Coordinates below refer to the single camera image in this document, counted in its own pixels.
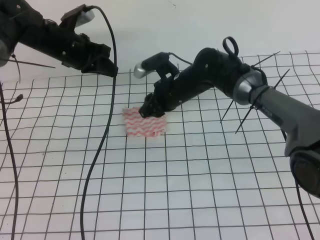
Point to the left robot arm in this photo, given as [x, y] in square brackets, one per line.
[20, 23]

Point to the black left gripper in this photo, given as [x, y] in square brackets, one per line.
[78, 52]

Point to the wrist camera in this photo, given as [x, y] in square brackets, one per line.
[76, 17]
[159, 63]

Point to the pink wavy striped towel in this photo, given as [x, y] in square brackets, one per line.
[137, 126]

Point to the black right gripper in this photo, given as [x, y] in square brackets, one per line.
[169, 94]

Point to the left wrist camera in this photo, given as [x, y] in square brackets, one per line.
[76, 17]

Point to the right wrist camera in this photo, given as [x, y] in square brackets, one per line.
[159, 63]

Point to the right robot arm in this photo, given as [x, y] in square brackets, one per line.
[246, 85]

